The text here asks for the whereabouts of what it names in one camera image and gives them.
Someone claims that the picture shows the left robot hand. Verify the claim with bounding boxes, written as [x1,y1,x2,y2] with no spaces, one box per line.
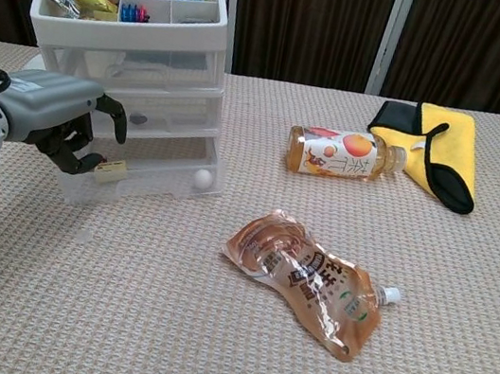
[0,63,136,184]

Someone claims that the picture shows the yellow eraser block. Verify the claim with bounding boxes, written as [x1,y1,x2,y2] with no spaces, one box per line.
[92,156,130,186]

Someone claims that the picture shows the white plastic storage drawer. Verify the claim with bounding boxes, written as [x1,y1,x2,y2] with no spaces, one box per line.
[38,25,228,99]

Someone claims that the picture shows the white plate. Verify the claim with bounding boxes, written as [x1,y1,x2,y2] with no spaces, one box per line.
[26,50,48,75]

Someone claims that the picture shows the shiny foil candy packet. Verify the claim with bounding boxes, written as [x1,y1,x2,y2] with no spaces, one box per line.
[35,0,83,21]

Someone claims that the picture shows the blue and pink discs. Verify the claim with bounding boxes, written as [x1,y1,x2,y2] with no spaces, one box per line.
[117,0,148,27]

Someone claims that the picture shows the white ping pong ball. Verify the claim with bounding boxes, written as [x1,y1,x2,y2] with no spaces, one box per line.
[191,168,216,190]

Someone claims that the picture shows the beige woven tablecloth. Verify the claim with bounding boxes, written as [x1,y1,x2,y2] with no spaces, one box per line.
[0,28,500,374]

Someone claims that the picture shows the peach tea bottle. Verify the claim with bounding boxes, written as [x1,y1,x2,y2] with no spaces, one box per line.
[282,120,411,192]

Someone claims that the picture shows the brown spouted refill pouch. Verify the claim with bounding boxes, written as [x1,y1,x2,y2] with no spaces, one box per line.
[206,200,414,368]

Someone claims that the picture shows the yellow and black cloth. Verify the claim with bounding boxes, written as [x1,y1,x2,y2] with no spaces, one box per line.
[355,94,491,217]

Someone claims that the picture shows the white drawer organizer with items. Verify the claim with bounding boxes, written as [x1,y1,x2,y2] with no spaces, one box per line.
[4,0,257,199]

